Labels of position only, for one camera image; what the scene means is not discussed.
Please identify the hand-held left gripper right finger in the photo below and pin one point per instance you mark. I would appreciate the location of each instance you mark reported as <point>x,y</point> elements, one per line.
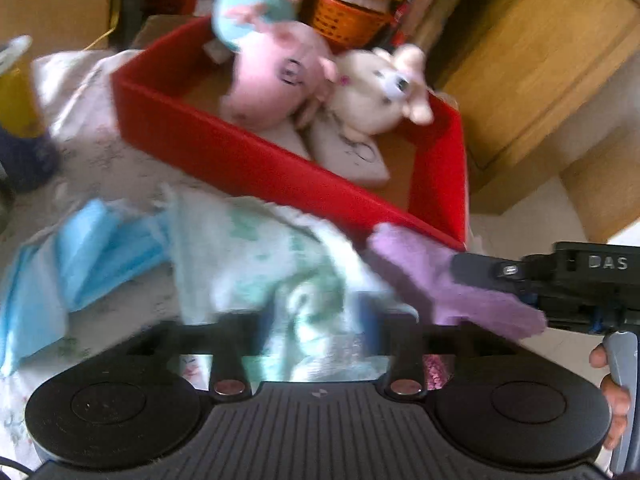
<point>406,366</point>

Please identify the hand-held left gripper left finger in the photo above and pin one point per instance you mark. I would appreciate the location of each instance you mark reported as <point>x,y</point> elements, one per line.
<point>227,370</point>

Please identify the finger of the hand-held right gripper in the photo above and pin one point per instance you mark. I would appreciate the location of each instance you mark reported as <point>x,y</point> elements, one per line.
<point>485,271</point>

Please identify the purple cloth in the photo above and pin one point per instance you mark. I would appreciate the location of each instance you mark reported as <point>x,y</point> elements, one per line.
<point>425,280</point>

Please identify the green white towel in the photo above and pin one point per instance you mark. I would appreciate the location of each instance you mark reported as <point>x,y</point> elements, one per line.
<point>260,255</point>

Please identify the blue face mask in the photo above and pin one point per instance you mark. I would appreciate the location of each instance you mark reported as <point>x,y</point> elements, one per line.
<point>110,255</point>
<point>30,320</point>

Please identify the red cardboard box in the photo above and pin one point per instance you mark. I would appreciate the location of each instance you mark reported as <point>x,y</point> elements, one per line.
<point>225,160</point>

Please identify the white plush toy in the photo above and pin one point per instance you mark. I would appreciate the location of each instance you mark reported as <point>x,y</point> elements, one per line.
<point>367,95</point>

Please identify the pink pig plush toy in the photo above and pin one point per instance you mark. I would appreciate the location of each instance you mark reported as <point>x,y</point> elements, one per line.
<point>275,75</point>

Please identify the person's right hand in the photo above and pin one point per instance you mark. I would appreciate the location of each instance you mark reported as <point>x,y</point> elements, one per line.
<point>619,410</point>

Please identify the wooden cabinet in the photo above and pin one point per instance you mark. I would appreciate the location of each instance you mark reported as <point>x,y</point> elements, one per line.
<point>525,60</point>

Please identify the floral tablecloth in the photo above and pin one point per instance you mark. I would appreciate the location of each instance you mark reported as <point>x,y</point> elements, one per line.
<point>100,160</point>

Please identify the orange plastic basket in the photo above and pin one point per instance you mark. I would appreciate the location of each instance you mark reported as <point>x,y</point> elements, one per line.
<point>345,25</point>

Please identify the blue yellow drink can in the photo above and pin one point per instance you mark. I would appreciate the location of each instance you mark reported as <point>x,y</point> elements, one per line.
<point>20,120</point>

